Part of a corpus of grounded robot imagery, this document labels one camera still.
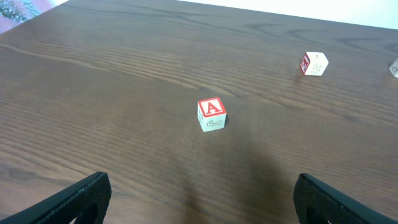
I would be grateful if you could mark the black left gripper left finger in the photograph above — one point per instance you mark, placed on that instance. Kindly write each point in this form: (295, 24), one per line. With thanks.
(85, 202)

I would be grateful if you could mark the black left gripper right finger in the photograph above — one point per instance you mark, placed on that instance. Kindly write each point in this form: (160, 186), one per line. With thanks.
(317, 202)

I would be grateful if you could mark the red letter I block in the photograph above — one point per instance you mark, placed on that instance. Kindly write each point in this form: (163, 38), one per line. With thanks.
(394, 68)

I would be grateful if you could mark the red letter A block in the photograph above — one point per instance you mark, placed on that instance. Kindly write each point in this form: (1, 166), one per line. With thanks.
(211, 114)

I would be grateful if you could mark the white block with number 5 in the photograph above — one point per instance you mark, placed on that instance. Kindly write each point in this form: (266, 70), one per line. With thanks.
(314, 63)

